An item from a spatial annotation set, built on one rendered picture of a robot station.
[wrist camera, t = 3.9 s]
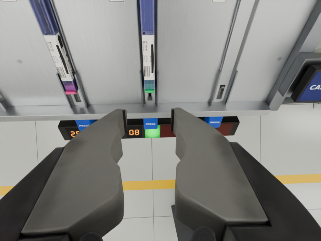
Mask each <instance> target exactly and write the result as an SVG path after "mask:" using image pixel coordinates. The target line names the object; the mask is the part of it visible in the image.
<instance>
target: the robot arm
mask: <svg viewBox="0 0 321 241"><path fill-rule="evenodd" d="M171 132H173V133H174V134H175V135H176V149H175V153H176V155H177V156H178V158H179V159H180V161H179V162H178V164H177V166H176V178H175V215H176V217H177V219H178V220H179V221H180V222H181V223H183V224H184V225H186V226H187V227H189V228H190V229H192V230H193V231H194V233H193V236H192V238H191V240H190V241H321V227H320V226H319V224H318V223H317V221H316V220H315V219H314V217H313V216H312V215H311V214H310V213H309V211H308V210H307V209H306V208H305V207H304V205H303V204H302V203H301V202H300V201H299V200H298V199H297V198H296V196H295V195H294V194H293V193H292V192H291V191H290V190H289V189H288V188H287V187H286V186H285V185H283V184H282V183H281V182H280V181H279V180H278V179H277V178H276V177H275V176H274V175H272V174H271V173H270V172H269V171H268V170H267V169H266V168H265V167H264V166H263V165H262V164H261V163H260V162H259V161H257V160H256V159H255V158H254V157H253V156H252V155H251V154H250V153H249V152H248V151H246V150H245V149H244V148H243V147H242V146H241V145H240V144H239V143H238V142H230V141H228V140H227V139H226V138H225V137H224V136H223V135H222V134H221V133H220V132H219V131H218V130H216V129H215V128H214V127H212V126H211V125H209V124H208V123H206V122H205V121H203V120H201V119H199V118H198V117H196V116H194V115H192V114H190V113H189V112H187V111H185V110H183V109H182V108H174V109H171ZM125 133H127V111H126V110H122V109H116V110H114V111H112V112H111V113H109V114H107V115H106V116H104V117H102V118H101V119H99V120H97V121H96V122H94V123H92V124H91V125H89V126H88V127H86V128H85V129H83V130H82V131H80V132H79V133H78V134H77V135H76V136H75V137H74V138H73V139H71V140H70V141H69V142H68V143H67V144H66V145H65V146H64V147H56V148H55V149H54V150H53V151H52V152H51V153H49V154H48V155H47V156H46V157H45V158H44V159H43V160H42V161H41V162H40V163H39V164H38V165H36V167H35V168H33V169H32V170H31V171H30V172H29V173H28V174H27V175H26V176H25V177H24V178H23V179H22V180H21V181H20V182H19V183H17V184H16V185H15V186H14V187H13V188H12V189H11V190H10V191H9V192H8V193H7V194H6V195H5V196H3V197H2V198H1V199H0V241H103V239H102V237H104V236H105V235H106V234H107V233H109V232H110V231H111V230H112V229H114V228H115V227H116V226H117V225H118V224H119V223H120V222H121V221H122V220H123V217H124V192H123V185H122V178H121V171H120V167H119V165H118V164H117V163H118V162H119V160H120V159H121V157H122V156H123V151H122V143H121V139H122V137H123V136H124V135H125Z"/></svg>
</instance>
